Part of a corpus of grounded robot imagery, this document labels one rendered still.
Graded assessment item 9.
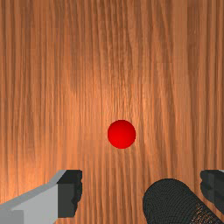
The dark mesh basket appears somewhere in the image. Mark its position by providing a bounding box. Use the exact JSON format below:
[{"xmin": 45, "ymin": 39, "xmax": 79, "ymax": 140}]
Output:
[{"xmin": 142, "ymin": 178, "xmax": 224, "ymax": 224}]

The red ball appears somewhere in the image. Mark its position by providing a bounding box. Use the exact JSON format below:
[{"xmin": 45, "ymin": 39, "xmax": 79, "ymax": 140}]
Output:
[{"xmin": 107, "ymin": 119, "xmax": 137, "ymax": 150}]

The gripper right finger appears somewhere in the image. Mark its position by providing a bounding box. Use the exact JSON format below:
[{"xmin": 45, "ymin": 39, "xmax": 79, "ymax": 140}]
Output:
[{"xmin": 199, "ymin": 169, "xmax": 224, "ymax": 215}]

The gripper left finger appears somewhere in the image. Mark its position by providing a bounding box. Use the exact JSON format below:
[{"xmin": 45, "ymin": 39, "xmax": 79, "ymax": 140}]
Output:
[{"xmin": 0, "ymin": 169, "xmax": 83, "ymax": 224}]

